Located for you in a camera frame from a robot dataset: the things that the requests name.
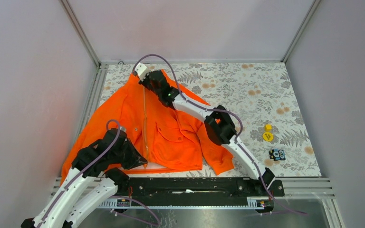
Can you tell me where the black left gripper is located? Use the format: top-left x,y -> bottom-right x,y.
111,138 -> 148,170

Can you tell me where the orange zip jacket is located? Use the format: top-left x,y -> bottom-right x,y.
61,75 -> 234,179

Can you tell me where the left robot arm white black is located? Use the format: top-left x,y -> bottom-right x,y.
21,127 -> 147,228

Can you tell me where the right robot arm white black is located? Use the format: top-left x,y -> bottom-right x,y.
133,70 -> 275,196

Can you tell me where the floral patterned table mat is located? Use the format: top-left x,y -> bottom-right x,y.
99,62 -> 322,178

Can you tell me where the small yellow cube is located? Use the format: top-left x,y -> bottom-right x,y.
265,124 -> 272,132

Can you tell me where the yellow round tag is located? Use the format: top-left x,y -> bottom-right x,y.
262,132 -> 274,142

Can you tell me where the small blue black object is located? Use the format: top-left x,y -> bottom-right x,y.
269,149 -> 286,161

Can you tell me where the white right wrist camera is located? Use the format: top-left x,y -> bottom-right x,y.
133,62 -> 151,81

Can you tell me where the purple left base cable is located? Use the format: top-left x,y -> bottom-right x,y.
106,195 -> 162,227

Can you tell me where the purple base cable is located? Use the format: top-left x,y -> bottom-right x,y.
106,195 -> 162,227
259,195 -> 309,216

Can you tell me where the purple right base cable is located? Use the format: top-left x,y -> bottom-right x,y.
259,195 -> 309,216

